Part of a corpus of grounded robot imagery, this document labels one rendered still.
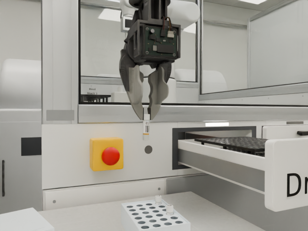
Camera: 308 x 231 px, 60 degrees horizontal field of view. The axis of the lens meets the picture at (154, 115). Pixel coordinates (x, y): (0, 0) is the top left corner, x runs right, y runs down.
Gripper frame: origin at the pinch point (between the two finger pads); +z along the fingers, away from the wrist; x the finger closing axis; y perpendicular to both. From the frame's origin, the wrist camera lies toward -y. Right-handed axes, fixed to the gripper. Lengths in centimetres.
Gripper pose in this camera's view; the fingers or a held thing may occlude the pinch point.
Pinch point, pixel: (145, 112)
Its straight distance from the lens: 47.6
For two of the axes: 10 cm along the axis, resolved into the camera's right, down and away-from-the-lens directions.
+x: 9.4, 0.0, 3.3
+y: 3.3, 0.2, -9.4
